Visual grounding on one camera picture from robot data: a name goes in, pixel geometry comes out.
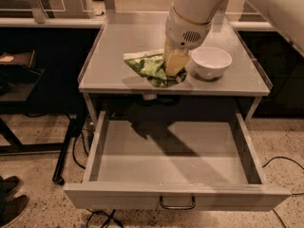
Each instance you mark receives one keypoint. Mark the grey cabinet table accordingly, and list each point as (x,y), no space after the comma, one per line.
(105,71)

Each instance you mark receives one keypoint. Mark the dark shoe lower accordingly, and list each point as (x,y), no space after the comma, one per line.
(11,210)

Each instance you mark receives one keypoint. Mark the green jalapeno chip bag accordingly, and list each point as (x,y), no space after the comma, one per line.
(151,65)

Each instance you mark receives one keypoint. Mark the dark shoe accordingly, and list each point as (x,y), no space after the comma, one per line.
(11,210)
(11,185)

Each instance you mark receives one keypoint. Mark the white horizontal rail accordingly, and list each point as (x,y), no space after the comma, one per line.
(98,23)

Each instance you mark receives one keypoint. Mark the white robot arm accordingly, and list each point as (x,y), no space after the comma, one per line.
(189,21)

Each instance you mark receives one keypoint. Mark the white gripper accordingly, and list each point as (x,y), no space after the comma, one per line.
(182,31)

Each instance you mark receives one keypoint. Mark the black metal drawer handle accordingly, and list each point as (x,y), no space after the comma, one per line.
(177,203)

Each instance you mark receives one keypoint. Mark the black desk frame left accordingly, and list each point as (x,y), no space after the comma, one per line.
(38,114)

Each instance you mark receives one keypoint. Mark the dark shoe upper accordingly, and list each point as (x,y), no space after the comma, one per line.
(11,185)

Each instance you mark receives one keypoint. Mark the grey open top drawer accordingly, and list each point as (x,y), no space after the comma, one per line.
(130,165)

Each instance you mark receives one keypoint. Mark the white ceramic bowl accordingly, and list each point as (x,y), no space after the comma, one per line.
(210,62)

